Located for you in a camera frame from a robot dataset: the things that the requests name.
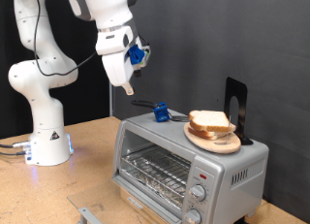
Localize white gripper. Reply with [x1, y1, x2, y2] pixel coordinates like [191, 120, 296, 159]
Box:
[102, 49, 142, 96]

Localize silver oven knob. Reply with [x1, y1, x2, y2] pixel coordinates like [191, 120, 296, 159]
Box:
[189, 183, 207, 203]
[184, 208, 202, 224]

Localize silver toaster oven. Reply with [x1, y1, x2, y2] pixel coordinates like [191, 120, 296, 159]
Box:
[110, 108, 269, 224]

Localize vertical metal pole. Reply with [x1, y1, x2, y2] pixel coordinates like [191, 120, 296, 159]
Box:
[108, 82, 114, 117]

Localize black curtain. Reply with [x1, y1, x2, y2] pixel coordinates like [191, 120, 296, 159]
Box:
[0, 0, 112, 140]

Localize dark grey partition panel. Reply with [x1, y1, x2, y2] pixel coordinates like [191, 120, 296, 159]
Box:
[110, 0, 310, 223]

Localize black metal bookend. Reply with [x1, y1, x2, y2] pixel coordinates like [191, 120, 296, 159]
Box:
[223, 77, 255, 146]

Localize thin metal pin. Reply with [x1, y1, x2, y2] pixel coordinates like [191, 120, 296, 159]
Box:
[226, 114, 233, 144]

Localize round wooden board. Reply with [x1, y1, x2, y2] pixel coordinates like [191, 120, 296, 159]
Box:
[183, 120, 242, 155]

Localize foil lined crumb tray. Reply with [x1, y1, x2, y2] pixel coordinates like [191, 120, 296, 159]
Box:
[127, 169, 185, 209]

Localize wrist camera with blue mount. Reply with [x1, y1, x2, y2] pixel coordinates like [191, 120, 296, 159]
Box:
[127, 36, 152, 70]

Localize wire oven rack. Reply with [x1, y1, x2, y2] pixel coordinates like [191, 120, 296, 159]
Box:
[120, 145, 192, 201]

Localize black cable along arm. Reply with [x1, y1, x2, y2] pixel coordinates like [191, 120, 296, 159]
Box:
[32, 0, 98, 78]

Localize black base cable with connector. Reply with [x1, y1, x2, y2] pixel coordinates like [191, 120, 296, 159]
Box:
[0, 140, 32, 149]
[0, 149, 28, 157]

